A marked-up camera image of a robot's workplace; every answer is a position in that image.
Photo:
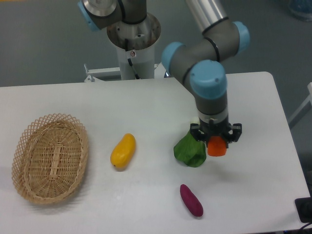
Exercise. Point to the purple sweet potato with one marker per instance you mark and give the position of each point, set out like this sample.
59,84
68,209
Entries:
191,201

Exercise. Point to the orange fruit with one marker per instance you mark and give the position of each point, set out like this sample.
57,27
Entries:
216,146

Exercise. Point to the woven wicker basket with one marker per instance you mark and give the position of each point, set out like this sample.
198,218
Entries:
50,159

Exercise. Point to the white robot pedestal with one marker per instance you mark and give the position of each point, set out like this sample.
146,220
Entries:
135,47

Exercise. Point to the blue bag top right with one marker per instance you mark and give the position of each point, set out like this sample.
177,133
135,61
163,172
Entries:
301,9

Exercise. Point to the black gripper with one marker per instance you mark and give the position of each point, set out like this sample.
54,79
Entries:
215,126

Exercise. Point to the white frame at right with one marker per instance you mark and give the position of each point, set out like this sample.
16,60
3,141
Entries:
302,110

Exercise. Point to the black device at table edge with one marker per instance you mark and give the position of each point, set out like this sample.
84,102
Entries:
304,209

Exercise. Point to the yellow mango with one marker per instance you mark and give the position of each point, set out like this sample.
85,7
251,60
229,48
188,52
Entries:
123,152

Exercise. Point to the green bok choy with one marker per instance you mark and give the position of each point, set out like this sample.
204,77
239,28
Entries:
189,151

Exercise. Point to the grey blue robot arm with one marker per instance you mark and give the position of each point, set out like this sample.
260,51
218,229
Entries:
198,68

